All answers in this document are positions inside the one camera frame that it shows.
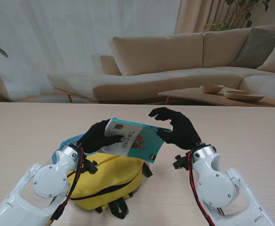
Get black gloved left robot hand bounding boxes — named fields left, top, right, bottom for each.
left=77, top=119, right=126, bottom=155

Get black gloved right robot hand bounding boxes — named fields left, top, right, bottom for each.
left=148, top=107, right=202, bottom=151

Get teal book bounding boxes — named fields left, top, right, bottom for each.
left=97, top=117, right=173, bottom=164

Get blue and yellow school backpack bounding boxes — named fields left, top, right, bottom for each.
left=52, top=134, right=153, bottom=220

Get wooden coffee table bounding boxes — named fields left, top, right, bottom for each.
left=157, top=86, right=275, bottom=112

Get small deep wooden bowl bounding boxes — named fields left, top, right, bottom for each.
left=200, top=84, right=225, bottom=94

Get beige sofa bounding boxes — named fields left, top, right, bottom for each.
left=47, top=23, right=275, bottom=104

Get wide shallow wooden bowl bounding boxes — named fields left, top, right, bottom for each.
left=223, top=90, right=265, bottom=102

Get white sheer curtain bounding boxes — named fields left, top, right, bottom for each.
left=0, top=0, right=182, bottom=102

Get tall green leafy plant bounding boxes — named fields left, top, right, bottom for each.
left=204, top=0, right=272, bottom=32

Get grey sofa cushion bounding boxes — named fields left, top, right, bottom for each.
left=231, top=27, right=275, bottom=69

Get beige curtain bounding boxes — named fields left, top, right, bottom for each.
left=174, top=0, right=254, bottom=35

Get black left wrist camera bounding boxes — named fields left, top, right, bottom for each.
left=83, top=159, right=99, bottom=175

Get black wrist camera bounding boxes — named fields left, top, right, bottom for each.
left=172, top=154, right=190, bottom=170
left=83, top=159, right=99, bottom=175

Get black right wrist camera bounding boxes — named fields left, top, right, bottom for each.
left=172, top=154, right=190, bottom=170

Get left arm red black cables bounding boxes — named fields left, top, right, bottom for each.
left=48, top=147, right=86, bottom=223

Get arm red black cables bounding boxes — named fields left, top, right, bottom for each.
left=186, top=150, right=217, bottom=226
left=48, top=147, right=86, bottom=223

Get right arm red black cables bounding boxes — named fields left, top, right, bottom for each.
left=186, top=150, right=217, bottom=226

